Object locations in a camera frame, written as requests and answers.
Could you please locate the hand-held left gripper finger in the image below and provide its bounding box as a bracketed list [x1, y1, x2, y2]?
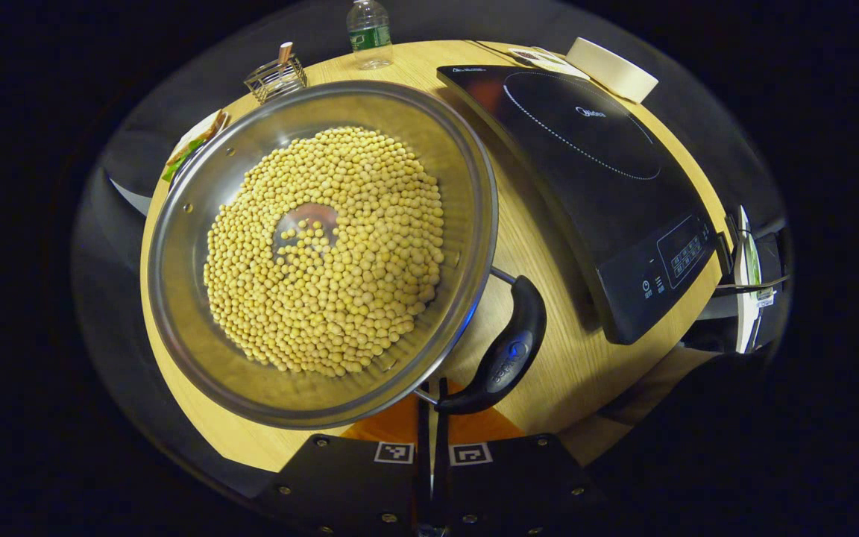
[271, 394, 432, 537]
[435, 379, 605, 537]

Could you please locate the black induction cooktop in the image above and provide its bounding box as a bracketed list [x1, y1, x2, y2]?
[437, 65, 719, 345]

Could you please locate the stainless steel pot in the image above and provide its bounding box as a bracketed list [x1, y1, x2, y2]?
[148, 81, 548, 431]

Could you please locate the pile of soybeans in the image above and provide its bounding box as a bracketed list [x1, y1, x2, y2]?
[204, 125, 447, 377]

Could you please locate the white toaster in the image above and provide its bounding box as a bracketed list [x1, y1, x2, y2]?
[565, 37, 659, 104]

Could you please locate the sandwich with lettuce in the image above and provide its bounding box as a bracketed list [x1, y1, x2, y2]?
[161, 110, 229, 183]

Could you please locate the clear plastic water bottle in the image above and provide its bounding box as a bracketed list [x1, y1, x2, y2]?
[346, 0, 394, 71]

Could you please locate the wire basket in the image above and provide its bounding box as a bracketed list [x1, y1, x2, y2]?
[243, 54, 309, 105]

